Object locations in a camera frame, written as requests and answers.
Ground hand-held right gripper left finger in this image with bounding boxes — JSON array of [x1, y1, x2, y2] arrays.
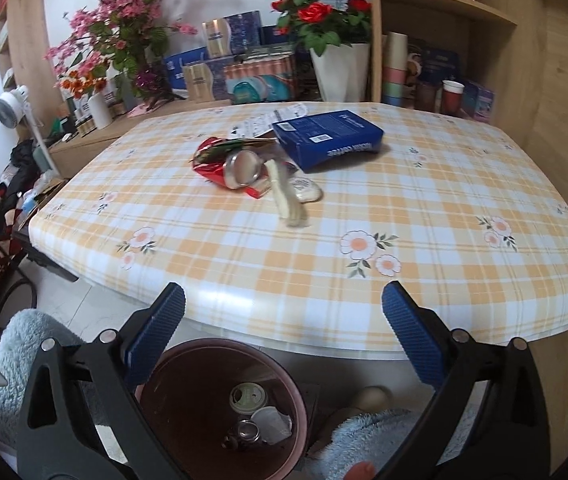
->
[[16, 282, 187, 480]]

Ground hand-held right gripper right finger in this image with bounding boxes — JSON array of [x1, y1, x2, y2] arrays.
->
[[382, 281, 550, 480]]

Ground brown plastic bin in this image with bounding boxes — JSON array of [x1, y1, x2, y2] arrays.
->
[[136, 338, 309, 480]]

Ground round white green lid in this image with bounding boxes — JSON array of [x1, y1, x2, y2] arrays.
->
[[229, 382, 269, 414]]

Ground small metal can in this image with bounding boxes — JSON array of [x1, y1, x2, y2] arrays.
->
[[221, 420, 265, 454]]

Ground white oval packet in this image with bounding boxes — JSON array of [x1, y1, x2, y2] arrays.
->
[[291, 175, 324, 205]]

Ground red snack wrapper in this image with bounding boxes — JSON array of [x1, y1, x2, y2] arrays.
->
[[192, 136, 276, 199]]

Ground clear plastic container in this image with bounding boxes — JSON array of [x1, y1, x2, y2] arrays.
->
[[268, 159, 311, 229]]

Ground silver round can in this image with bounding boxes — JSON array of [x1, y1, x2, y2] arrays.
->
[[223, 149, 268, 191]]

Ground blue coffee box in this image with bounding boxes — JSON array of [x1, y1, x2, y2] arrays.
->
[[271, 109, 385, 174]]

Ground white printed backing card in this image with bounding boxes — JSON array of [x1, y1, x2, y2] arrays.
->
[[233, 102, 311, 139]]

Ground cardboard box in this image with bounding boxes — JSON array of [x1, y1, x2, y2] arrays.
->
[[13, 179, 68, 232]]

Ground beige slipper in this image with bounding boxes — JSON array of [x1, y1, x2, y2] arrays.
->
[[353, 385, 390, 414]]

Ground pile of clothes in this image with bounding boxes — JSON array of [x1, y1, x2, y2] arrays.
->
[[0, 137, 61, 222]]

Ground yellow plaid tablecloth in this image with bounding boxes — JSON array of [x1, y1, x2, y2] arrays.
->
[[28, 100, 568, 362]]

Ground white desk fan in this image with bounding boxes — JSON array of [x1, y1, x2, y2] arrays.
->
[[0, 84, 66, 182]]

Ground low wooden cabinet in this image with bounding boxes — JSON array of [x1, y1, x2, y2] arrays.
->
[[46, 97, 235, 179]]

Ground light blue fleece clothing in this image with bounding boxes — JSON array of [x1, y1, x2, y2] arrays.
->
[[0, 309, 481, 480]]

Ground row of small brown bottles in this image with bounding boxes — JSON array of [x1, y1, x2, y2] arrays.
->
[[70, 104, 97, 137]]

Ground white ribbed vase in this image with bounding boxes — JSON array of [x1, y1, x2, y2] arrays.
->
[[86, 91, 114, 131]]

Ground orange artificial flowers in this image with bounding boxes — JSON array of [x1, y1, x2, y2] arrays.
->
[[58, 66, 111, 102]]

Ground wooden bookshelf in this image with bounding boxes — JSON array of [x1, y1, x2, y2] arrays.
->
[[0, 0, 66, 107]]

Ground pink paper packet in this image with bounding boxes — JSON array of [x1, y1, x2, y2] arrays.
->
[[126, 100, 165, 119]]

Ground purple artificial flowers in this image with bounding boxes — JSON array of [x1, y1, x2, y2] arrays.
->
[[134, 66, 171, 99]]

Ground dark brown cup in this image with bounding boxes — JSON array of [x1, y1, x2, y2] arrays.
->
[[414, 81, 440, 111]]

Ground red paper cup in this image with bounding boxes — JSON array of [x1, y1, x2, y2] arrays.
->
[[439, 80, 465, 116]]

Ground purple and blue box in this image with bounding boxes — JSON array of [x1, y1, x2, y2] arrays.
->
[[461, 80, 496, 124]]

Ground pink blossom artificial tree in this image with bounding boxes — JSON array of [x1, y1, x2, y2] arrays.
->
[[45, 0, 206, 102]]

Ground gold and blue gift box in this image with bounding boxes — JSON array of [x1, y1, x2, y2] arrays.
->
[[181, 57, 233, 104], [201, 10, 261, 59]]

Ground stack of pastel cups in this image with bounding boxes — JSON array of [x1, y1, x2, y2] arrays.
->
[[381, 31, 410, 109]]

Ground dark blue gift box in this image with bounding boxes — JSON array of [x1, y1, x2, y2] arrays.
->
[[406, 37, 463, 86]]

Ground red rose plant white pot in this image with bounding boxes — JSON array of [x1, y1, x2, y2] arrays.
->
[[270, 0, 373, 104]]

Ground wooden shelf unit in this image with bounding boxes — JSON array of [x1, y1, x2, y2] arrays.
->
[[366, 0, 548, 137]]

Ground dark printed carton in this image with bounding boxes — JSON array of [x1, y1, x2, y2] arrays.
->
[[246, 44, 298, 64]]

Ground small dark blue box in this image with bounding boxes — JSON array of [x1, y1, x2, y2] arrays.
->
[[260, 25, 285, 49]]

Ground black metal frame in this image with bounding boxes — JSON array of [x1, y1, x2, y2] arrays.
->
[[10, 229, 81, 284]]

